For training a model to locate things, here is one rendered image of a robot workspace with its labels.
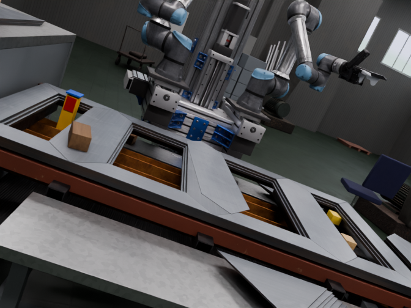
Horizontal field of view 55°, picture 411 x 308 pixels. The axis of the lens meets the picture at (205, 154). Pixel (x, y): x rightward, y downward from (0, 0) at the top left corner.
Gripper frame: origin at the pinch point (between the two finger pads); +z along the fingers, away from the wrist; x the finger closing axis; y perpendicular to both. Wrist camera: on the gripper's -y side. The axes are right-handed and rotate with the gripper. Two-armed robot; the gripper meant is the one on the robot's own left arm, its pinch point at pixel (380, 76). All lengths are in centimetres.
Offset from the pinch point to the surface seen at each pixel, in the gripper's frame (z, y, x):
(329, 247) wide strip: 45, 53, 67
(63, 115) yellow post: -56, 51, 123
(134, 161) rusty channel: -35, 62, 97
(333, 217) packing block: 20, 63, 22
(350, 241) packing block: 39, 60, 39
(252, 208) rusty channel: -2, 69, 52
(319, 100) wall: -599, 168, -849
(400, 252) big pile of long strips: 51, 58, 22
